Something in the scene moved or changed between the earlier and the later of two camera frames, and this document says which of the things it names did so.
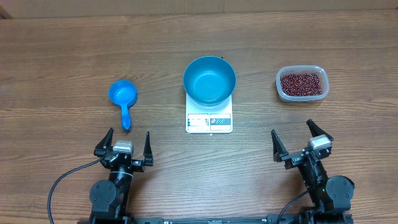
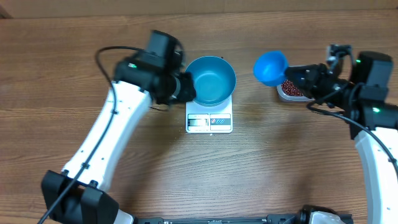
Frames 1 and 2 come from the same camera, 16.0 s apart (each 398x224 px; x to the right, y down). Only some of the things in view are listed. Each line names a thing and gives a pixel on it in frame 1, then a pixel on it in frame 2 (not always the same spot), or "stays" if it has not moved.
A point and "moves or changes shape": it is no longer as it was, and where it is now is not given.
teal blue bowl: [209, 81] stays
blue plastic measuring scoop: [124, 93] moves or changes shape
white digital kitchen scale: [217, 119] stays
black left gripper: [138, 165] to [190, 90]
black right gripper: [293, 158] to [314, 74]
